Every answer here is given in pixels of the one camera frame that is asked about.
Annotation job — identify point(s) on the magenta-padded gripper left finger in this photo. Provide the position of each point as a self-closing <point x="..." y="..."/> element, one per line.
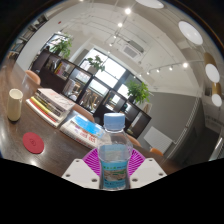
<point x="77" y="171"/>

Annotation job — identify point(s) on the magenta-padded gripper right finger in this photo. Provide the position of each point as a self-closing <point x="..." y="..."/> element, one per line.
<point x="150" y="171"/>

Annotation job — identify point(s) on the clear water bottle blue cap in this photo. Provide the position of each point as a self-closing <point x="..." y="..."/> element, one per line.
<point x="113" y="150"/>

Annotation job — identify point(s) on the large white book red print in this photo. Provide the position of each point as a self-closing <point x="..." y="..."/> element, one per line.
<point x="80" y="135"/>

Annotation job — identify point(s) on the thin blue book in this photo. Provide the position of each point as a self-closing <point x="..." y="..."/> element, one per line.
<point x="87" y="125"/>

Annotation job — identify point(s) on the flat round red coaster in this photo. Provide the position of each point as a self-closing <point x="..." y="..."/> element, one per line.
<point x="33" y="142"/>

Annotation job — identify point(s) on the white book red edge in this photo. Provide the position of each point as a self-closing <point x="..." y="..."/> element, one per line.
<point x="41" y="115"/>

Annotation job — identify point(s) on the yellow spined book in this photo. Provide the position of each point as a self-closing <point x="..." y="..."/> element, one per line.
<point x="45" y="108"/>

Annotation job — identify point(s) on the grey white covered book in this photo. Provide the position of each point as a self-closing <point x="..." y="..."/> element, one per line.
<point x="55" y="98"/>

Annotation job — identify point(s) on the wide green potted plant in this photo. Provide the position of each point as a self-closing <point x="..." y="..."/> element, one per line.
<point x="138" y="91"/>

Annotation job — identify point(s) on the dark cubby shelf unit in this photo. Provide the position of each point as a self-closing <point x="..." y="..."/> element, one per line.
<point x="96" y="91"/>

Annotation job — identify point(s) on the cream ceramic cup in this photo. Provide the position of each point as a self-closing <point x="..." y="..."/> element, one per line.
<point x="14" y="105"/>

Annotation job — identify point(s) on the orange chairs group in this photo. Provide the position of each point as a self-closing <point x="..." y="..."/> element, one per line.
<point x="33" y="76"/>

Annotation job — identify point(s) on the small leafy potted plant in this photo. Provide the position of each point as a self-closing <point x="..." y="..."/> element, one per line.
<point x="96" y="62"/>

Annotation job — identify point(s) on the ceiling air conditioner unit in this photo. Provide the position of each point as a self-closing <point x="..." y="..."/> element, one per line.
<point x="132" y="52"/>

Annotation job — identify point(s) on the bushy potted plant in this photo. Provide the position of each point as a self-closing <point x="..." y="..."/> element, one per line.
<point x="63" y="45"/>

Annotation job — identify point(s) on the tall bookshelf with books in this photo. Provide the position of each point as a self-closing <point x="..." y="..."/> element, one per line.
<point x="30" y="31"/>

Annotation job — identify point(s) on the ceiling spot lights group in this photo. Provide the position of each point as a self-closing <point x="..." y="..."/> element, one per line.
<point x="128" y="11"/>

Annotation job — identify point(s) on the white wall radiator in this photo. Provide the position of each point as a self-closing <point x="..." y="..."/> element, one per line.
<point x="157" y="139"/>

